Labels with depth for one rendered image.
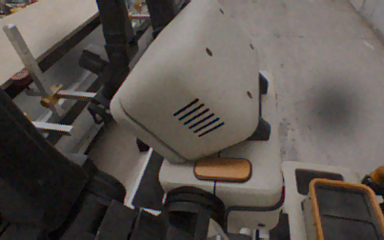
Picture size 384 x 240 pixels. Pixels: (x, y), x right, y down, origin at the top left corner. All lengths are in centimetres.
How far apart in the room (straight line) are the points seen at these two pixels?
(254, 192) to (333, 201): 44
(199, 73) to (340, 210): 57
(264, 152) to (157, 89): 17
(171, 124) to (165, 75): 7
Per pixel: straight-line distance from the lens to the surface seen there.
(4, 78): 149
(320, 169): 92
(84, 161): 28
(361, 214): 75
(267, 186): 32
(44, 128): 114
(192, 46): 25
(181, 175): 33
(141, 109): 28
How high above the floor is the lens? 150
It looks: 43 degrees down
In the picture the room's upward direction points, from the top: 5 degrees counter-clockwise
